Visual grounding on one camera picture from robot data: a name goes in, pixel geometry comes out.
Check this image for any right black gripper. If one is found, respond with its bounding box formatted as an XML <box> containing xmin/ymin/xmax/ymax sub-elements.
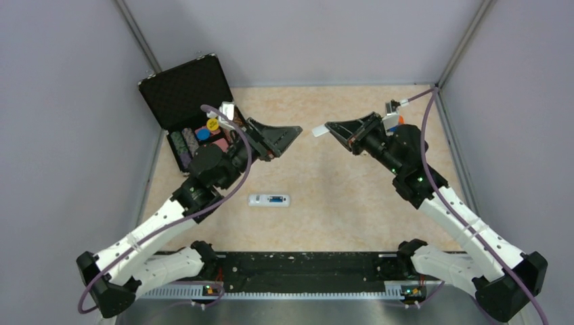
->
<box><xmin>326</xmin><ymin>112</ymin><xmax>404</xmax><ymax>176</ymax></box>

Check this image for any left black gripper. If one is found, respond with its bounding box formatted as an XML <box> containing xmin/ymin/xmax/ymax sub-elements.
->
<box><xmin>219</xmin><ymin>116</ymin><xmax>303</xmax><ymax>189</ymax></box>

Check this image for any white battery cover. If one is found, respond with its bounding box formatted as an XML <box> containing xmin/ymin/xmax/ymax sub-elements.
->
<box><xmin>311</xmin><ymin>125</ymin><xmax>330</xmax><ymax>137</ymax></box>

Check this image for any white remote control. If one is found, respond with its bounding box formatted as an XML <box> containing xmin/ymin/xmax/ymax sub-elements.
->
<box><xmin>248</xmin><ymin>194</ymin><xmax>291</xmax><ymax>208</ymax></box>

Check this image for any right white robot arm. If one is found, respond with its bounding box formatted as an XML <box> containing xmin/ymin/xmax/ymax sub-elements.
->
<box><xmin>325</xmin><ymin>112</ymin><xmax>548</xmax><ymax>322</ymax></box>

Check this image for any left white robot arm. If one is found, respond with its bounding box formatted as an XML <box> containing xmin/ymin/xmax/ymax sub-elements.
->
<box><xmin>76</xmin><ymin>118</ymin><xmax>302</xmax><ymax>319</ymax></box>

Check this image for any brown poker chip stack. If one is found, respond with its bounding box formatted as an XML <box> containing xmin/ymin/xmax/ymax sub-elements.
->
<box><xmin>233</xmin><ymin>108</ymin><xmax>246</xmax><ymax>127</ymax></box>

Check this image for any pink card deck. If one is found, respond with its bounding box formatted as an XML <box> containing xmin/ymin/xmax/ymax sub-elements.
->
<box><xmin>211</xmin><ymin>137</ymin><xmax>229</xmax><ymax>152</ymax></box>

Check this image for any orange blue toy car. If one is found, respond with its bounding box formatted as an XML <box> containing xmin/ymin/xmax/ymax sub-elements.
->
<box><xmin>387</xmin><ymin>115</ymin><xmax>404</xmax><ymax>133</ymax></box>

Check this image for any yellow poker chip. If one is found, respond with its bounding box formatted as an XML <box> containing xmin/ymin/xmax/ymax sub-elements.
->
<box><xmin>206</xmin><ymin>118</ymin><xmax>219</xmax><ymax>133</ymax></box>

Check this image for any blue poker chip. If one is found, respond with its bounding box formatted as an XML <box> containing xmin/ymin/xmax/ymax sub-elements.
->
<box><xmin>195</xmin><ymin>128</ymin><xmax>211</xmax><ymax>141</ymax></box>

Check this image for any purple grey chip stack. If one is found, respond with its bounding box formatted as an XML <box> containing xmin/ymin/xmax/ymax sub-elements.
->
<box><xmin>181</xmin><ymin>128</ymin><xmax>200</xmax><ymax>156</ymax></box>

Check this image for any green poker chip stack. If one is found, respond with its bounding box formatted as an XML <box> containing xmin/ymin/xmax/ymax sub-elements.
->
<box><xmin>169</xmin><ymin>131</ymin><xmax>192</xmax><ymax>173</ymax></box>

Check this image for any black poker chip case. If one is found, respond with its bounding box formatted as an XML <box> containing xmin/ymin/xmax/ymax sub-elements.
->
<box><xmin>137</xmin><ymin>53</ymin><xmax>236</xmax><ymax>174</ymax></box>

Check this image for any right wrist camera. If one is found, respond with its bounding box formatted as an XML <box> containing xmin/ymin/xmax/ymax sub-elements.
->
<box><xmin>382</xmin><ymin>100</ymin><xmax>401</xmax><ymax>130</ymax></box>

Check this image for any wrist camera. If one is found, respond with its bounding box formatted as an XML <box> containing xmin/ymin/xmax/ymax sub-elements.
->
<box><xmin>382</xmin><ymin>100</ymin><xmax>401</xmax><ymax>130</ymax></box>
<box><xmin>218</xmin><ymin>102</ymin><xmax>235</xmax><ymax>128</ymax></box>

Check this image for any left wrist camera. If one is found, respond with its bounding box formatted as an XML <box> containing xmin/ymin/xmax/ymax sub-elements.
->
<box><xmin>218</xmin><ymin>102</ymin><xmax>235</xmax><ymax>128</ymax></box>

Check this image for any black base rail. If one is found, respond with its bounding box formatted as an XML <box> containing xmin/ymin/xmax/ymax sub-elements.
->
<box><xmin>184</xmin><ymin>252</ymin><xmax>438</xmax><ymax>297</ymax></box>

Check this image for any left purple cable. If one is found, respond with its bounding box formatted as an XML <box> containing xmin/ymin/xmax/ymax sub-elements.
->
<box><xmin>77</xmin><ymin>104</ymin><xmax>253</xmax><ymax>315</ymax></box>

